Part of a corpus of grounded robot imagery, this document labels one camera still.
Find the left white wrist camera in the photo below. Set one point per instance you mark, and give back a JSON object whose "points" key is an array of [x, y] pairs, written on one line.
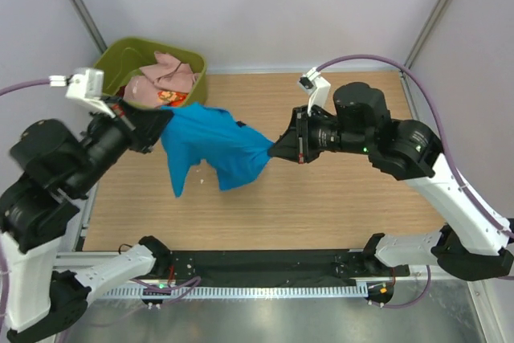
{"points": [[85, 88]]}

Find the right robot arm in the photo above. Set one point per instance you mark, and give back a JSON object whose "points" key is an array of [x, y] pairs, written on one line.
{"points": [[467, 247]]}

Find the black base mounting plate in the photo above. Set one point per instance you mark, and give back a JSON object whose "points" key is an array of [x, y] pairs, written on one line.
{"points": [[280, 268]]}

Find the olive green plastic bin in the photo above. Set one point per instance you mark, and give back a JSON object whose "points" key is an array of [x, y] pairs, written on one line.
{"points": [[123, 60]]}

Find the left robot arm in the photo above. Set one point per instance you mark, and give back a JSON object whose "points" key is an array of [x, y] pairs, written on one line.
{"points": [[59, 169]]}

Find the pink folded shirt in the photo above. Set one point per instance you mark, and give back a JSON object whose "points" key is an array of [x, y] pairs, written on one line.
{"points": [[168, 73]]}

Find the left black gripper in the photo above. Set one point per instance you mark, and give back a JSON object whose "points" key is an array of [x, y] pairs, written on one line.
{"points": [[131, 126]]}

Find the right aluminium corner post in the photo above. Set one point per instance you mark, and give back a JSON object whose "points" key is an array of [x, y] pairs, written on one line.
{"points": [[436, 14]]}

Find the white slotted cable duct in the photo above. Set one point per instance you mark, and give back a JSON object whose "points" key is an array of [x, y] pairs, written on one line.
{"points": [[134, 291]]}

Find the red orange patterned garment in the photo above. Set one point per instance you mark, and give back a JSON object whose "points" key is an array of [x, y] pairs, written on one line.
{"points": [[172, 99]]}

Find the aluminium corner post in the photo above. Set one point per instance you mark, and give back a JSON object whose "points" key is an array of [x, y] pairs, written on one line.
{"points": [[92, 29], [436, 14]]}

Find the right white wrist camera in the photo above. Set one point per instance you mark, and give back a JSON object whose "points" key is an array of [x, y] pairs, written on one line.
{"points": [[317, 88]]}

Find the left aluminium corner post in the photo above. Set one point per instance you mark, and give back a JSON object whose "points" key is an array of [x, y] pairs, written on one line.
{"points": [[92, 29]]}

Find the blue t shirt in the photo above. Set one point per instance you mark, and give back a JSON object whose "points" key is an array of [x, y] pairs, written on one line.
{"points": [[237, 152]]}

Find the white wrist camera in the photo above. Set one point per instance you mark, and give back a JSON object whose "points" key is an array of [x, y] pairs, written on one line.
{"points": [[85, 88], [317, 88]]}

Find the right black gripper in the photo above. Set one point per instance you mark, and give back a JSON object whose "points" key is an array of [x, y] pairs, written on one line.
{"points": [[301, 136]]}

